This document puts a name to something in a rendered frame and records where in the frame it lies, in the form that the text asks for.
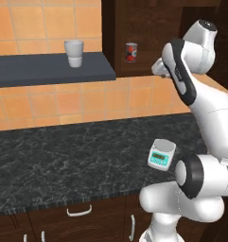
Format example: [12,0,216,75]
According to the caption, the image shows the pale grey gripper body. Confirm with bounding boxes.
[150,59,170,79]

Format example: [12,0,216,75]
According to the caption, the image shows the dark brown cabinet door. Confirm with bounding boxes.
[181,0,228,95]

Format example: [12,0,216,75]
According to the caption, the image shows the white digital scale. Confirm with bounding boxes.
[147,138,177,172]

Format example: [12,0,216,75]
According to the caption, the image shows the red can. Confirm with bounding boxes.
[124,43,138,63]

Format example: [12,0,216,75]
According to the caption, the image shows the white grey cup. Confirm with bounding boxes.
[63,39,85,68]

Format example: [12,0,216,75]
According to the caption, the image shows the dark brown cupboard door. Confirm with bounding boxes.
[124,193,157,242]

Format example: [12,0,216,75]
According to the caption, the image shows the dark brown drawer front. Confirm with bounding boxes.
[26,198,127,242]
[0,211,34,242]

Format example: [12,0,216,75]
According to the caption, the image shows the dark brown wall cabinet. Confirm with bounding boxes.
[101,0,221,78]

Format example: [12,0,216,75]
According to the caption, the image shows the dark grey wall shelf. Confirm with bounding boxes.
[0,51,117,89]

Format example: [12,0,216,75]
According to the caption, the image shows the white drawer handle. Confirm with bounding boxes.
[66,204,94,218]

